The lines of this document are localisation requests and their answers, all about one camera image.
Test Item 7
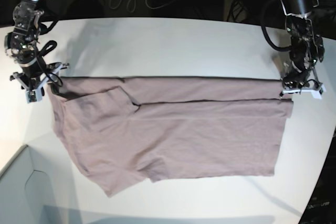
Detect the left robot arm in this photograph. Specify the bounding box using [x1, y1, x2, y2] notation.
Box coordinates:
[260, 0, 326, 99]

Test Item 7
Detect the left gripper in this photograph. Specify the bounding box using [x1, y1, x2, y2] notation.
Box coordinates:
[279, 71, 324, 95]

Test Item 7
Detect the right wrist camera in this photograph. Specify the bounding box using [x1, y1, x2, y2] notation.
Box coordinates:
[25, 88, 45, 103]

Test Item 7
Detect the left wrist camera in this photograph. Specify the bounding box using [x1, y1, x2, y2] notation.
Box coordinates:
[311, 86, 325, 100]

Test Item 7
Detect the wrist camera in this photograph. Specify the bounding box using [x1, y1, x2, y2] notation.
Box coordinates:
[25, 88, 45, 103]
[311, 86, 325, 100]

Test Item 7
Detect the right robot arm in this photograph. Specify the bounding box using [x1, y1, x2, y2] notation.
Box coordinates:
[4, 0, 67, 91]

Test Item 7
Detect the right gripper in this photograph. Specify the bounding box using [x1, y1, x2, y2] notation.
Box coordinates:
[9, 62, 69, 90]

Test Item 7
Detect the mauve pink t-shirt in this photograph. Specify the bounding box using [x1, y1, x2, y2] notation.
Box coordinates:
[48, 77, 293, 196]

